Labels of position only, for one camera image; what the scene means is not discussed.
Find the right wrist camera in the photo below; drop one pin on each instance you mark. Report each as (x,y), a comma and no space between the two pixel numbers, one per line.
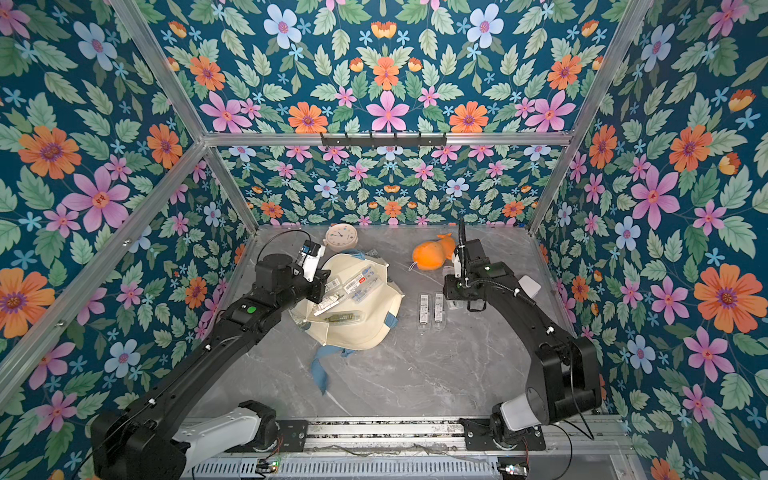
(458,262)

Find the cream canvas tote bag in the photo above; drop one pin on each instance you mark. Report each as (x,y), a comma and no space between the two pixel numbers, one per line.
(341,326)

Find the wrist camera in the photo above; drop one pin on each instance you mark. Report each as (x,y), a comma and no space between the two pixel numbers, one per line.
(458,262)
(309,256)

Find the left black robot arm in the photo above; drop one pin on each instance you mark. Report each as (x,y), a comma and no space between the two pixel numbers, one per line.
(140,441)

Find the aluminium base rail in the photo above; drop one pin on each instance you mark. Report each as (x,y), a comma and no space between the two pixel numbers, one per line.
(445,447)

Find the orange plastic fish toy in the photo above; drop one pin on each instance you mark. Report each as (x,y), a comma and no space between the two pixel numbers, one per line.
(432,255)

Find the white rectangular box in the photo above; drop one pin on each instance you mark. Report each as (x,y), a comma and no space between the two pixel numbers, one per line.
(530,286)

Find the black hook rail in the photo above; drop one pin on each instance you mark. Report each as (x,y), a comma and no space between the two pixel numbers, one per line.
(371,140)

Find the pink round alarm clock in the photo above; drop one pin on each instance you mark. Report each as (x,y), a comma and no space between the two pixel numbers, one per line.
(341,237)

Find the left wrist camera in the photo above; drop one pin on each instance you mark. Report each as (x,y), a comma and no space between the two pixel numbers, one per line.
(309,256)

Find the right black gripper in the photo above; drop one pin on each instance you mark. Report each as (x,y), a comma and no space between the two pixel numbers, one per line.
(462,264)

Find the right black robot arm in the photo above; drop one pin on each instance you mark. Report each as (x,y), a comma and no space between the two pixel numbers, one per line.
(563,376)

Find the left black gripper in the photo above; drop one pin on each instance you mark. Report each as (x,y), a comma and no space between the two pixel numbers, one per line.
(318,285)

